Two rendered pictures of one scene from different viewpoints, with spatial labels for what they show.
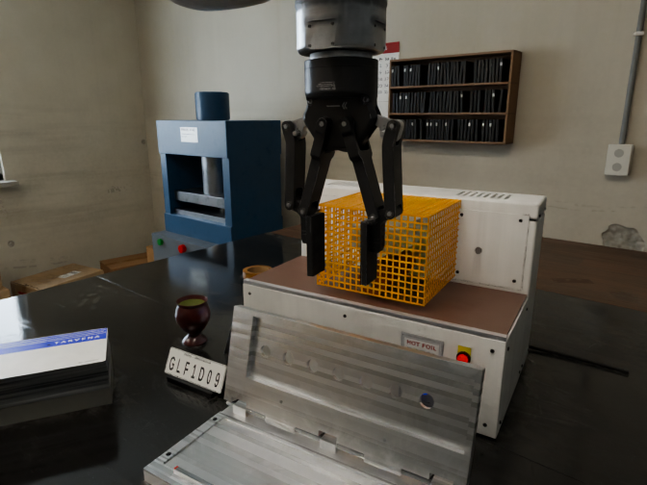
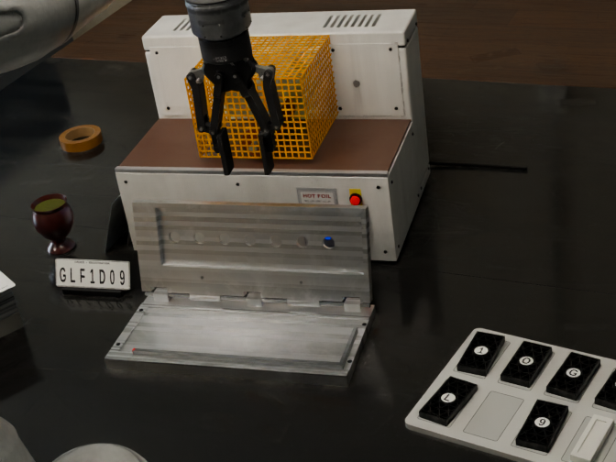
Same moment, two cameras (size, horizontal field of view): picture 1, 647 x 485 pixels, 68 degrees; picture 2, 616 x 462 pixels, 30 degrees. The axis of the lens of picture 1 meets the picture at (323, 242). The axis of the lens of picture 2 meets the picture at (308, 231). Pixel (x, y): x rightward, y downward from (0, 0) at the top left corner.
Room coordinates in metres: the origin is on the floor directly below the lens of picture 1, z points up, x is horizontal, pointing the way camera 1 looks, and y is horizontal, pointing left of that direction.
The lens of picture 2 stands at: (-1.08, 0.20, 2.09)
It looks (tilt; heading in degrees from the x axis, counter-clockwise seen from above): 30 degrees down; 349
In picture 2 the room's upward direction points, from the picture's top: 9 degrees counter-clockwise
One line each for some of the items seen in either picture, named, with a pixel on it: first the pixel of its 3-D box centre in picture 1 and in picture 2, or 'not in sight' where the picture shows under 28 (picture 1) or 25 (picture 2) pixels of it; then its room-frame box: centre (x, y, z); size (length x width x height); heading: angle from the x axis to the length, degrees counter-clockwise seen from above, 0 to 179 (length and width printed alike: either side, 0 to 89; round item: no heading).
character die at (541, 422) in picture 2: not in sight; (542, 425); (0.16, -0.34, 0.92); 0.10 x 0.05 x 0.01; 136
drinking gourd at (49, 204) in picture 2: (193, 320); (55, 225); (1.08, 0.32, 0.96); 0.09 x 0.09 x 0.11
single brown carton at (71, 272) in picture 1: (61, 293); not in sight; (3.33, 1.96, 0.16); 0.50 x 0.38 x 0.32; 151
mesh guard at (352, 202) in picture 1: (389, 242); (265, 95); (0.94, -0.14, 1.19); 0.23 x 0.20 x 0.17; 59
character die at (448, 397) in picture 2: not in sight; (448, 401); (0.27, -0.23, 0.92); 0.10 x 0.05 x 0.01; 129
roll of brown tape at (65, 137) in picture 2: (257, 272); (81, 137); (1.58, 0.23, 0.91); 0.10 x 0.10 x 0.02
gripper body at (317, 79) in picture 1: (341, 106); (228, 60); (0.51, -0.02, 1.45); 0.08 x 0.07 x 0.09; 61
